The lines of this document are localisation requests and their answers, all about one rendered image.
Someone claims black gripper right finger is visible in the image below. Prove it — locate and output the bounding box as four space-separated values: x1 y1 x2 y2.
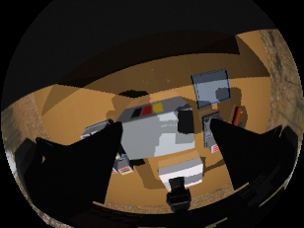
209 118 281 190

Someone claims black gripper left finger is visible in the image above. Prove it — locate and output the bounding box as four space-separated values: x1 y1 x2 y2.
36 121 123 204

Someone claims large black wall panel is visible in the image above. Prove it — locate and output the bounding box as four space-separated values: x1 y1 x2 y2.
0 0 276 114

